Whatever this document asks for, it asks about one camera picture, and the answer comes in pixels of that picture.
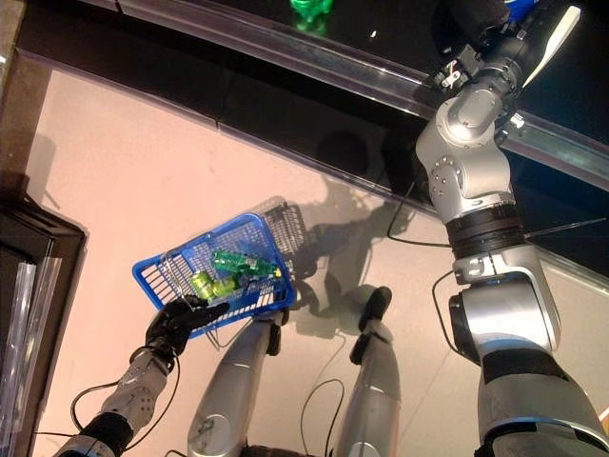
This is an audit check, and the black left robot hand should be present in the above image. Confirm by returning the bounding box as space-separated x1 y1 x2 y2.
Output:
145 298 230 358

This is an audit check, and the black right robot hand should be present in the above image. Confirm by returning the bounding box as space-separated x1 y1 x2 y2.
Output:
480 7 581 94

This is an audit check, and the blue plastic shopping basket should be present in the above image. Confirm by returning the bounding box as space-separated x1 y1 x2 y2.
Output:
131 212 300 352

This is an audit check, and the Pepsi bottle blue cap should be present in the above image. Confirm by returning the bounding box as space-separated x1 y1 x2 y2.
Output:
435 0 540 54

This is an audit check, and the green Sprite bottle yellow cap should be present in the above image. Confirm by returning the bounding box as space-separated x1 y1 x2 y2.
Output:
288 0 335 24
211 249 283 283

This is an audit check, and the small lime green drink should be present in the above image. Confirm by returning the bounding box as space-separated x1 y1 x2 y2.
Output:
191 269 240 303

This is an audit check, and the silver left robot leg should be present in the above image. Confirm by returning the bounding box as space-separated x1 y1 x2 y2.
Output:
187 308 292 457

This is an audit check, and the silver robot leg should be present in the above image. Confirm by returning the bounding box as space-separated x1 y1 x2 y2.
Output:
187 308 292 457
332 285 404 457

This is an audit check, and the dark shelf board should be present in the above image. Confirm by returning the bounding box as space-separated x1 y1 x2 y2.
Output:
118 0 609 189

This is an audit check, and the dark framed display cabinet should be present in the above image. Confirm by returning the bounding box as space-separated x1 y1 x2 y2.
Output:
0 188 90 457

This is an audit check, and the silver right robot leg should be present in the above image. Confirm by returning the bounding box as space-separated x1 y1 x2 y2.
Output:
332 285 404 457

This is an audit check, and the black metal shelving unit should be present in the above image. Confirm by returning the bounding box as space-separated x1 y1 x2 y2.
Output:
16 0 609 282

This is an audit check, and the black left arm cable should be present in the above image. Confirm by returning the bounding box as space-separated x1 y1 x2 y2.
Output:
69 354 183 447

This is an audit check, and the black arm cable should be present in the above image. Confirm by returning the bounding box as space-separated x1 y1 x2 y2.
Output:
385 183 596 356
69 354 183 447

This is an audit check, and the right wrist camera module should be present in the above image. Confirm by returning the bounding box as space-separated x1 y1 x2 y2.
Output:
431 45 482 90

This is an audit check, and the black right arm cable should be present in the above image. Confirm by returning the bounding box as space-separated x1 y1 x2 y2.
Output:
385 183 596 356

